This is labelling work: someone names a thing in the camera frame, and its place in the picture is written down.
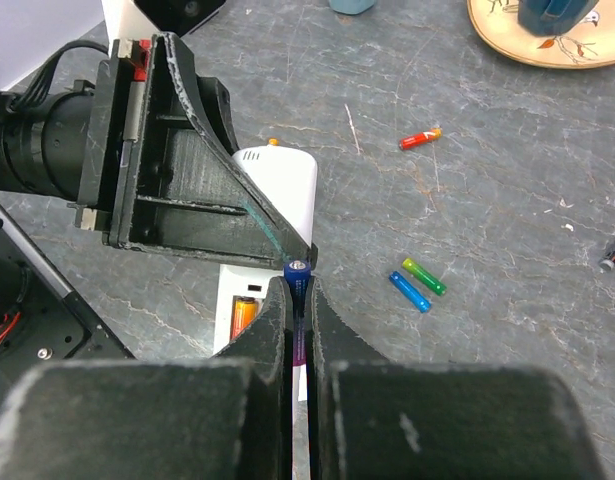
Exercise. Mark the dark blue mug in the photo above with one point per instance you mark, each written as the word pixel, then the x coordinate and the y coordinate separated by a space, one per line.
pixel 552 17

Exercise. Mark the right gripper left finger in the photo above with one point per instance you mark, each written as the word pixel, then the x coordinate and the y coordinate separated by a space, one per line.
pixel 225 417

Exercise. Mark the black battery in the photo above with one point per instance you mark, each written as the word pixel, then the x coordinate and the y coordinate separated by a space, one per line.
pixel 607 262

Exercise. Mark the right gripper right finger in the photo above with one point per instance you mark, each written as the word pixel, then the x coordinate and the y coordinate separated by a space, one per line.
pixel 374 418

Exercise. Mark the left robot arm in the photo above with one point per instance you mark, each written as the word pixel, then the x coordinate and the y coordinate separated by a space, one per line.
pixel 43 136

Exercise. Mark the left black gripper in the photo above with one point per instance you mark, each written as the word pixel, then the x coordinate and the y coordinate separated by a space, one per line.
pixel 159 165

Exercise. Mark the blue battery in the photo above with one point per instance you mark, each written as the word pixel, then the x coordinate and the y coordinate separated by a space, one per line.
pixel 410 292

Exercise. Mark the red orange battery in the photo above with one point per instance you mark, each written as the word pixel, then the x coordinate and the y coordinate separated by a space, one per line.
pixel 420 138

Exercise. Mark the beige floral plate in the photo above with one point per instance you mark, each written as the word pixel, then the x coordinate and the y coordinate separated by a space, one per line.
pixel 590 44

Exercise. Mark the light blue mug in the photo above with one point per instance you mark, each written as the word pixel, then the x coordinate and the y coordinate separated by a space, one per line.
pixel 351 7

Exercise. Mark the purple battery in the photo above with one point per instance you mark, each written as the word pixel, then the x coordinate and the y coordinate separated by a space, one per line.
pixel 297 274

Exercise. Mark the green battery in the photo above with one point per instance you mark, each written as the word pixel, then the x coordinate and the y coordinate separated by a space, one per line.
pixel 424 276

